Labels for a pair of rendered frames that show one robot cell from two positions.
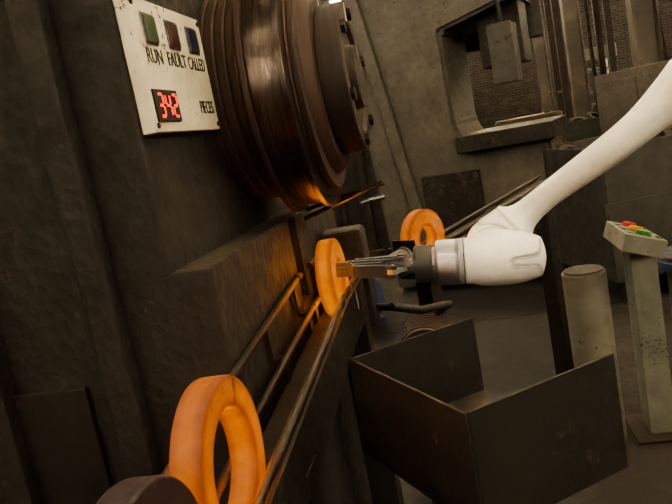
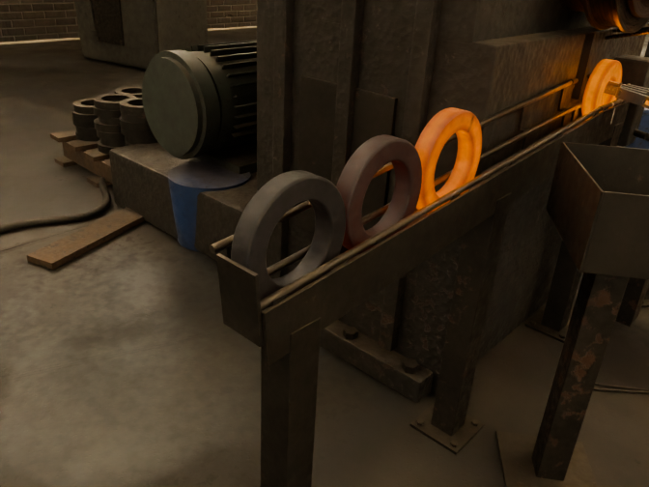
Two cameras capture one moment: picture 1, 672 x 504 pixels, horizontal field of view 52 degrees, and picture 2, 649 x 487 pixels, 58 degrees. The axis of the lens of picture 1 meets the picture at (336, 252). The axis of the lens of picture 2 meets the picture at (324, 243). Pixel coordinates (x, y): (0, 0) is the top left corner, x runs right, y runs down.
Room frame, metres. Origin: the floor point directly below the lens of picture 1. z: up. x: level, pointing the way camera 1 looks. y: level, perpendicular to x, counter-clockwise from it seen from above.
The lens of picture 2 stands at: (-0.28, -0.16, 1.02)
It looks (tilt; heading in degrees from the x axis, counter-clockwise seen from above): 26 degrees down; 30
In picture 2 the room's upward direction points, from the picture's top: 3 degrees clockwise
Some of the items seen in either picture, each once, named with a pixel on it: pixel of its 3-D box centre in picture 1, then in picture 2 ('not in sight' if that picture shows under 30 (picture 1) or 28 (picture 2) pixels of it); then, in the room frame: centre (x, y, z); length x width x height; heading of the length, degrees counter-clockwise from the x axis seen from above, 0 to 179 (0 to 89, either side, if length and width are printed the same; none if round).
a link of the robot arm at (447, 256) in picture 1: (448, 261); not in sight; (1.33, -0.21, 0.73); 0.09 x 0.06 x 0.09; 169
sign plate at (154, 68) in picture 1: (173, 71); not in sight; (1.06, 0.19, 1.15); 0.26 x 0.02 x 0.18; 169
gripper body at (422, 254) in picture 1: (410, 264); not in sight; (1.34, -0.14, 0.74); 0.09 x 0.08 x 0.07; 79
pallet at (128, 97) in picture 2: not in sight; (199, 118); (1.95, 1.90, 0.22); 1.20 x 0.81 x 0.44; 167
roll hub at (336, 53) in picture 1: (346, 78); not in sight; (1.35, -0.08, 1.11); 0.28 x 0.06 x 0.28; 169
